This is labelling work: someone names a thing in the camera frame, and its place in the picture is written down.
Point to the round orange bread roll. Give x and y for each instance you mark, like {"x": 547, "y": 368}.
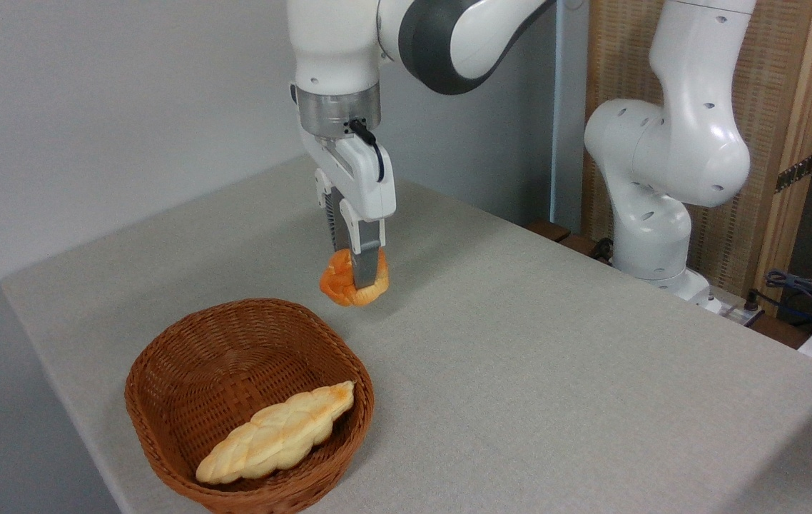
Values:
{"x": 338, "y": 285}

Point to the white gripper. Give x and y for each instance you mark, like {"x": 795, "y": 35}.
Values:
{"x": 367, "y": 182}

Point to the long braided bread loaf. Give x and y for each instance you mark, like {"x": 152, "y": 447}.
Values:
{"x": 277, "y": 434}

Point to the light blue vertical pole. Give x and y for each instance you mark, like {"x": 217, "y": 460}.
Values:
{"x": 566, "y": 107}

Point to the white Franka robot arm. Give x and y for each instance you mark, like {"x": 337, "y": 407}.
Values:
{"x": 677, "y": 143}

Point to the dark metal hinge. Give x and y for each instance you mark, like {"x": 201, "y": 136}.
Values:
{"x": 796, "y": 173}

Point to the brown wicker basket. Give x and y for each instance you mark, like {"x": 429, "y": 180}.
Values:
{"x": 185, "y": 428}

